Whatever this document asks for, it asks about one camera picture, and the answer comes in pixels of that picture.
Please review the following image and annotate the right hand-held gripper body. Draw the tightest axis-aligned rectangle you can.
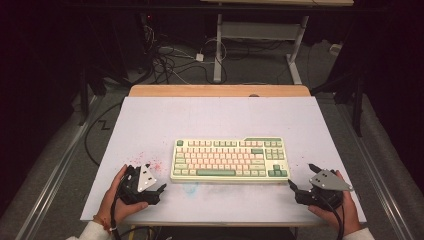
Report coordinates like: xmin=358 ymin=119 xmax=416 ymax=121
xmin=294 ymin=168 xmax=354 ymax=211

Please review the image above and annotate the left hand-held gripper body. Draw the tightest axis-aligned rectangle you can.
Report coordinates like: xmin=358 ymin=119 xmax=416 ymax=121
xmin=118 ymin=162 xmax=162 ymax=206

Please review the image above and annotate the cream pink green keyboard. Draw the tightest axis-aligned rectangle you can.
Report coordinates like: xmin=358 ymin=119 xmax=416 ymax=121
xmin=170 ymin=136 xmax=291 ymax=185

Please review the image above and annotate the person's left hand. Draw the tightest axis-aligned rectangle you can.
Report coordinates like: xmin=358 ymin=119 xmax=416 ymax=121
xmin=94 ymin=163 xmax=150 ymax=228

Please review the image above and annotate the person's right hand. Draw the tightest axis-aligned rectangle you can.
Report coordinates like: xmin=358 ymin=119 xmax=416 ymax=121
xmin=307 ymin=170 xmax=363 ymax=237

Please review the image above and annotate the black metal stand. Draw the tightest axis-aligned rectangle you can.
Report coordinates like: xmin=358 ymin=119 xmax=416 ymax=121
xmin=311 ymin=74 xmax=365 ymax=138
xmin=77 ymin=66 xmax=108 ymax=127

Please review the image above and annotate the white table mat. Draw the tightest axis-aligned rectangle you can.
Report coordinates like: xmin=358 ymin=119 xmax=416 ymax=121
xmin=79 ymin=96 xmax=368 ymax=224

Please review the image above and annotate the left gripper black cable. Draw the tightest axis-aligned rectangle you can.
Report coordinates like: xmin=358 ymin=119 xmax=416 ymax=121
xmin=109 ymin=191 xmax=124 ymax=240

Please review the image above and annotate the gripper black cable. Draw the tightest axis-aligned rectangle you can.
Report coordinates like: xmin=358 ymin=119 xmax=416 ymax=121
xmin=313 ymin=193 xmax=346 ymax=240
xmin=109 ymin=191 xmax=124 ymax=240

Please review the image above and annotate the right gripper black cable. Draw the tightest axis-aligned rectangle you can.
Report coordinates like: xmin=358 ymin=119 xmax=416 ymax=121
xmin=313 ymin=193 xmax=346 ymax=240

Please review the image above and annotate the red bracelet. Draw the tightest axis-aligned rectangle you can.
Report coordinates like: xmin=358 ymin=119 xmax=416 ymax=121
xmin=92 ymin=214 xmax=113 ymax=233

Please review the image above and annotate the metal floor rail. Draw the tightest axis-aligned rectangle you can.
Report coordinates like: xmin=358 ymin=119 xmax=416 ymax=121
xmin=334 ymin=102 xmax=417 ymax=240
xmin=14 ymin=96 xmax=105 ymax=240

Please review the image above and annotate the long black floor cable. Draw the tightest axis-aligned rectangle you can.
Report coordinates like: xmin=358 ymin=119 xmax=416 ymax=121
xmin=83 ymin=101 xmax=123 ymax=168

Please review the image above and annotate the tangle of floor cables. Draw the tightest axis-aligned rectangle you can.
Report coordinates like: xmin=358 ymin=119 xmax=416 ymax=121
xmin=143 ymin=24 xmax=228 ymax=85

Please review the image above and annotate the white metal desk frame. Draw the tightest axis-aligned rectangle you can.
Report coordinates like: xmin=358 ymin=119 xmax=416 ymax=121
xmin=199 ymin=0 xmax=355 ymax=85

